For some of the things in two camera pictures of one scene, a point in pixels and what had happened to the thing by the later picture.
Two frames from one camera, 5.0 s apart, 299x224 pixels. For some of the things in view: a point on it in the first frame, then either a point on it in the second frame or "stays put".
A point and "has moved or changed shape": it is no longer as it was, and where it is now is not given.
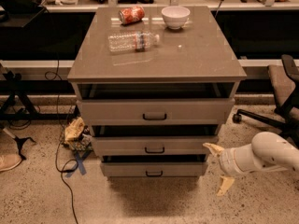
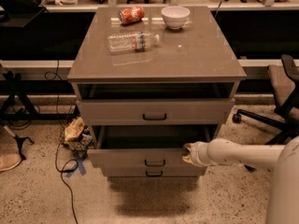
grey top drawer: [155, 112] stays put
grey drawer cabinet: [156, 84] stays put
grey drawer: [152, 146] has moved or changed shape
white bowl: [175, 16] stays put
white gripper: [228, 162] → [196, 154]
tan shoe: [9, 161] stays put
